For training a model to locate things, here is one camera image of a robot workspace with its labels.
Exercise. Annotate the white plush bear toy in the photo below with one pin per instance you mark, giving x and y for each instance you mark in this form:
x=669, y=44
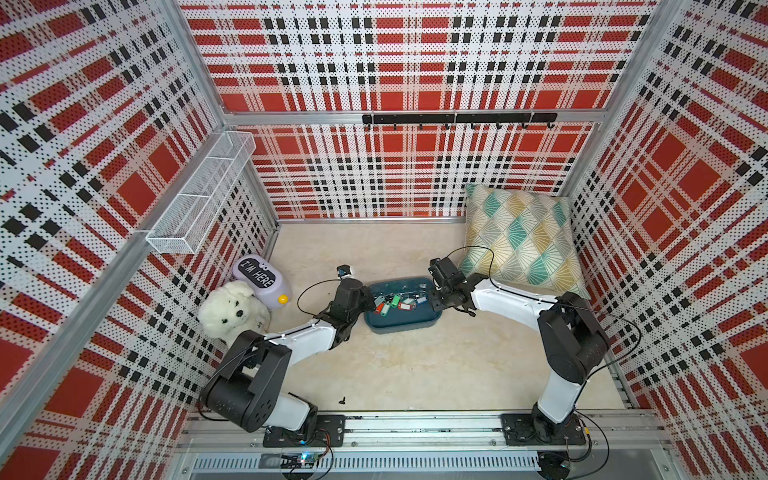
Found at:
x=232, y=309

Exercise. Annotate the patterned green yellow pillow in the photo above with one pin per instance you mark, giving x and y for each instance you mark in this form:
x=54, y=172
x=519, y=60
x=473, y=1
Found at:
x=521, y=239

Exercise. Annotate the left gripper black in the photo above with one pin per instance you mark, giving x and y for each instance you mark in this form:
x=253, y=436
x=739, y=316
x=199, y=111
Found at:
x=368, y=302

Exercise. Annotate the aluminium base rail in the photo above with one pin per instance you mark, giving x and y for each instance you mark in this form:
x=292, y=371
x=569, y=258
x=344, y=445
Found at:
x=440, y=430

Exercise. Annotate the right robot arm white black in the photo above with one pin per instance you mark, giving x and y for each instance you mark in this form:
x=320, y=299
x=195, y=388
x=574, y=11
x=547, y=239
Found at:
x=574, y=344

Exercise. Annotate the black wall hook rail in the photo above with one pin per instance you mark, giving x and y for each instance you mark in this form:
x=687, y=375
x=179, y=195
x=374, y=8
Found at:
x=521, y=118

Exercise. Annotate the green circuit board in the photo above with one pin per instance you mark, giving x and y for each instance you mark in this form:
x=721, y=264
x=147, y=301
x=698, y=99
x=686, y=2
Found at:
x=298, y=461

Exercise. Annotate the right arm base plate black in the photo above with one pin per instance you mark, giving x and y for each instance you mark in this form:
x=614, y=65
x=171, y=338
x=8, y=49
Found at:
x=538, y=430

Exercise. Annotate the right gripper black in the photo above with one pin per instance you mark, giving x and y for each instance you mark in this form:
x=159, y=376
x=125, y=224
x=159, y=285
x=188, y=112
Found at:
x=435, y=303

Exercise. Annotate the purple clock with yellow knob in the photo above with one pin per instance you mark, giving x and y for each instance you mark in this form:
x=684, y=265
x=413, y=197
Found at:
x=267, y=283

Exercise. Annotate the white wire mesh shelf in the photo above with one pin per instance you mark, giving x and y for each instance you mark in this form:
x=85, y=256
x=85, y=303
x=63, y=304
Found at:
x=186, y=222

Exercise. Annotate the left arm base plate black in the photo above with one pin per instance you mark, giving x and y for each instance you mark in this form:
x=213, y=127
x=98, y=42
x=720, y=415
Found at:
x=320, y=430

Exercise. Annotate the teal plastic storage box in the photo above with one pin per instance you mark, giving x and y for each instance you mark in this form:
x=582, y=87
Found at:
x=398, y=320

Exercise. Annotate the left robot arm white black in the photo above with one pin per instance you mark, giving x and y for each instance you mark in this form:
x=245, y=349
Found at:
x=246, y=387

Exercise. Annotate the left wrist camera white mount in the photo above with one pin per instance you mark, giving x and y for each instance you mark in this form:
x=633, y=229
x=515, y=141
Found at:
x=344, y=271

